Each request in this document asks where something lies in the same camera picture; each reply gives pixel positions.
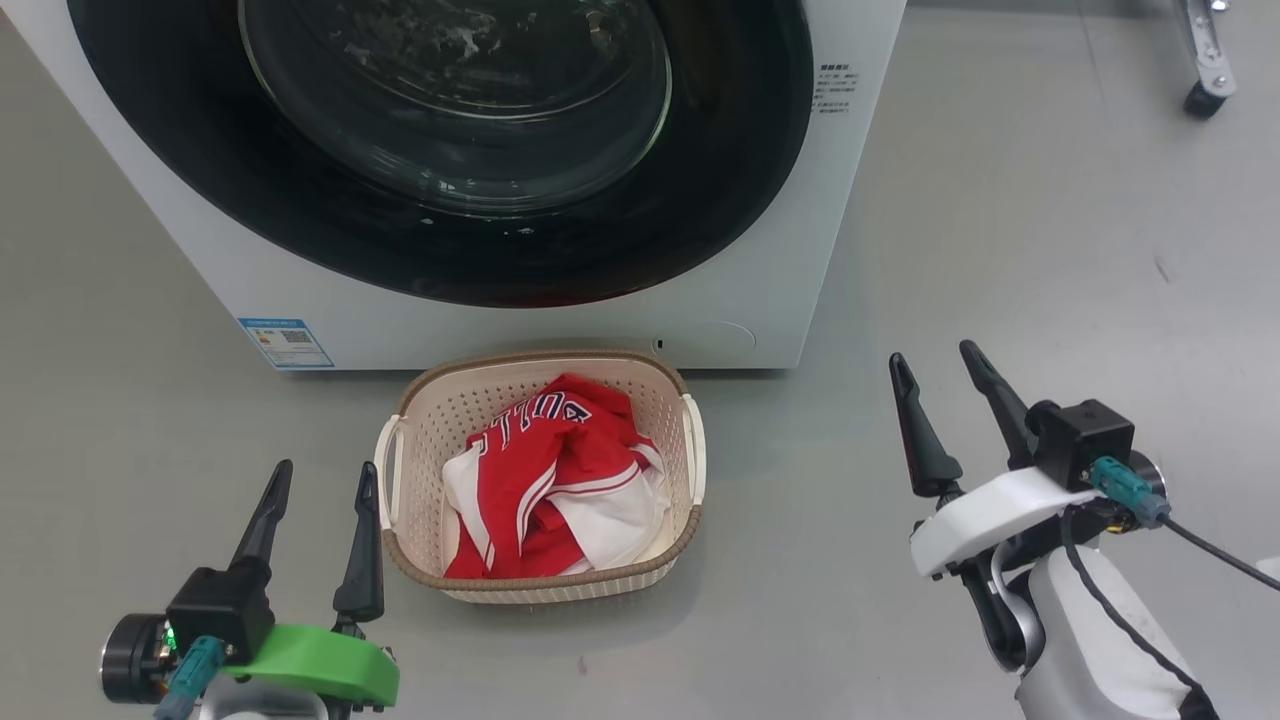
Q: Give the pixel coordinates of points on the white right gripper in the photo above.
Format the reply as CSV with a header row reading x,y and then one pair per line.
x,y
990,510

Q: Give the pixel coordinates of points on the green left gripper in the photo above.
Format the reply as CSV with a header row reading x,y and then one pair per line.
x,y
320,660

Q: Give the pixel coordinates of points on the red and white jersey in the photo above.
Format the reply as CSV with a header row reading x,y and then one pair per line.
x,y
540,470

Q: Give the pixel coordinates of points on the washing machine door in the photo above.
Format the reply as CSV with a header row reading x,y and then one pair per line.
x,y
740,150

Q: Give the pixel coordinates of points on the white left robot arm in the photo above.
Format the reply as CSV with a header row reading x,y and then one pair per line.
x,y
260,705

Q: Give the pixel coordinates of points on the cream perforated laundry basket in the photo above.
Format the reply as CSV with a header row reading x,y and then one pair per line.
x,y
430,420

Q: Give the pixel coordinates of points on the white front-load washing machine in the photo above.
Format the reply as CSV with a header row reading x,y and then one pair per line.
x,y
850,200

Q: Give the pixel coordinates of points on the blue energy label sticker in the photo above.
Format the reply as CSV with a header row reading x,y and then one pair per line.
x,y
288,343

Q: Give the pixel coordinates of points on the black text notice label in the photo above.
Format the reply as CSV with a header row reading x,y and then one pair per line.
x,y
836,88

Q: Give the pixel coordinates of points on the black caster wheel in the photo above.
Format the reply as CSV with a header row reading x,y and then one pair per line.
x,y
1203,102

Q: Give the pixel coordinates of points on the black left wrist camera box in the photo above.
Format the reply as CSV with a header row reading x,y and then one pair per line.
x,y
220,610

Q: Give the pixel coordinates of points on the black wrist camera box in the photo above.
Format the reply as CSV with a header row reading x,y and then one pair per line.
x,y
1085,440
220,610

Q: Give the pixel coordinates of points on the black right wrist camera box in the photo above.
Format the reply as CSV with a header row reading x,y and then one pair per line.
x,y
1085,440

